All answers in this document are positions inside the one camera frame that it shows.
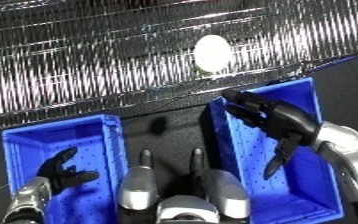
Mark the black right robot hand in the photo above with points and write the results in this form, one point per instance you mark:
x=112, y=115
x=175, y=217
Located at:
x=288, y=120

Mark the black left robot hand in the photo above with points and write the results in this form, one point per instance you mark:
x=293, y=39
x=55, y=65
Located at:
x=63, y=175

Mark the pale left robot arm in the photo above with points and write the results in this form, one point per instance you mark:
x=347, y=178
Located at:
x=28, y=200

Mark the pale right robot arm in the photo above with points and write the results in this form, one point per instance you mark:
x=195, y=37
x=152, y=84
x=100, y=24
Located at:
x=347, y=150

